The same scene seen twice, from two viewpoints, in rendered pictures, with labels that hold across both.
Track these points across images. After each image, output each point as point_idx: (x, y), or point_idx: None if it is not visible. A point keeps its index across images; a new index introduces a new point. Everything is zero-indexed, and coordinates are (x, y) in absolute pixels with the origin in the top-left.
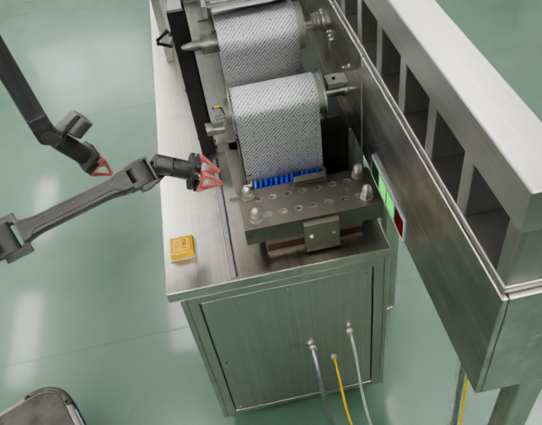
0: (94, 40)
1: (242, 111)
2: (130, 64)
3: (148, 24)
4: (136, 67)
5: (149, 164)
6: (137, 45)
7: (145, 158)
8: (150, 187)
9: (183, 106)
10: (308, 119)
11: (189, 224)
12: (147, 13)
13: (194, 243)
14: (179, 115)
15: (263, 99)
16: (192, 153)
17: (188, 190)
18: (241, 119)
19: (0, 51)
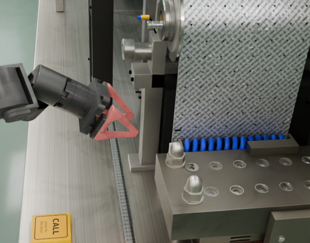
0: None
1: (196, 15)
2: (4, 44)
3: (29, 14)
4: (10, 47)
5: (26, 78)
6: (15, 30)
7: (20, 67)
8: (20, 114)
9: (71, 54)
10: (291, 50)
11: (65, 197)
12: (30, 6)
13: (72, 227)
14: (64, 61)
15: (231, 2)
16: (96, 78)
17: (68, 150)
18: (192, 28)
19: None
